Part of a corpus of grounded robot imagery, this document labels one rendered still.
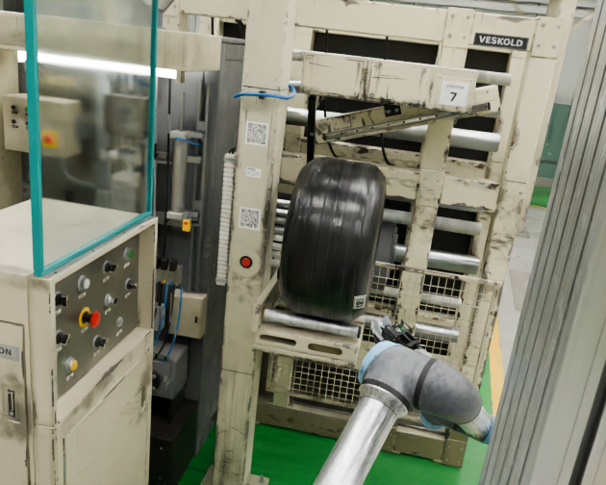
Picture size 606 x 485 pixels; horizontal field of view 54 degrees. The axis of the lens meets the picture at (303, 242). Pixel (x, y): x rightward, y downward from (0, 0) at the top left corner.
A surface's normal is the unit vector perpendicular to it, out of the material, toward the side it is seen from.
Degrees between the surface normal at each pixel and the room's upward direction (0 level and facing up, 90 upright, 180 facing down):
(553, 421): 90
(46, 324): 90
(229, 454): 90
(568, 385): 90
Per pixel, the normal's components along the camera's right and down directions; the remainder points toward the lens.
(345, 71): -0.18, 0.29
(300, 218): -0.37, -0.20
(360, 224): 0.15, -0.18
